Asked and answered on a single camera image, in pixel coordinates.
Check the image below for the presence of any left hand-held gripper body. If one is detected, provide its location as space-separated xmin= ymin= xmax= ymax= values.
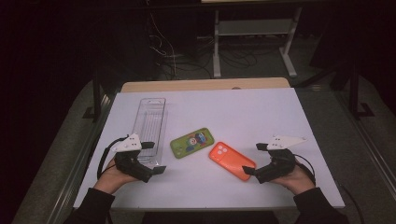
xmin=111 ymin=133 xmax=155 ymax=184

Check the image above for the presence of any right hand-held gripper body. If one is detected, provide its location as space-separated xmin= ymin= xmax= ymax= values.
xmin=253 ymin=134 xmax=308 ymax=185

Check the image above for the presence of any clear plastic rack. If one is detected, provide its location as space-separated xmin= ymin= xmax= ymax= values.
xmin=132 ymin=97 xmax=169 ymax=166

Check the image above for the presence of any orange phone case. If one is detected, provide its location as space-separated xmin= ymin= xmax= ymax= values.
xmin=208 ymin=141 xmax=258 ymax=182

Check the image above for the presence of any green phone case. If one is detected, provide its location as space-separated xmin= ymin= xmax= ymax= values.
xmin=169 ymin=127 xmax=216 ymax=160

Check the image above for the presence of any person's right hand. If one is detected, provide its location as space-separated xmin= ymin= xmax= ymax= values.
xmin=270 ymin=163 xmax=316 ymax=196

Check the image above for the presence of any person's left hand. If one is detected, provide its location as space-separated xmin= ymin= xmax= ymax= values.
xmin=92 ymin=157 xmax=139 ymax=195

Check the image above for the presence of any white work board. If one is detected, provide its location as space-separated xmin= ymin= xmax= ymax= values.
xmin=73 ymin=87 xmax=346 ymax=210

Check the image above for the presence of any black metal stand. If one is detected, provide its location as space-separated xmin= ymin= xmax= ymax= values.
xmin=347 ymin=60 xmax=376 ymax=120
xmin=82 ymin=71 xmax=106 ymax=123

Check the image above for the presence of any left hand-held gripper cable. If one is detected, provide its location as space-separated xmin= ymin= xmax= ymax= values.
xmin=96 ymin=134 xmax=130 ymax=181

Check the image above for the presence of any hand-held gripper cable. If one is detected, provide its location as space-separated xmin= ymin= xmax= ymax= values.
xmin=293 ymin=153 xmax=318 ymax=188
xmin=96 ymin=134 xmax=130 ymax=181

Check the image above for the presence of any right hand-held gripper cable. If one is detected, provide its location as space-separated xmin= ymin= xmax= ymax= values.
xmin=293 ymin=153 xmax=318 ymax=188

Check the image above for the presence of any aluminium frame rail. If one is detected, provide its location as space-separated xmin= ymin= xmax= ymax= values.
xmin=334 ymin=91 xmax=396 ymax=195
xmin=46 ymin=92 xmax=117 ymax=224

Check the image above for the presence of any thin black cable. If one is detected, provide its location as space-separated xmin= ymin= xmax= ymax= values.
xmin=339 ymin=185 xmax=365 ymax=224

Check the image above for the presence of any tangle of black cables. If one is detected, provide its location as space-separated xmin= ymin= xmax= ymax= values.
xmin=148 ymin=12 xmax=260 ymax=80

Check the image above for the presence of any white metal table frame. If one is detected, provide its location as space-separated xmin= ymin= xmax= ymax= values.
xmin=212 ymin=7 xmax=304 ymax=78

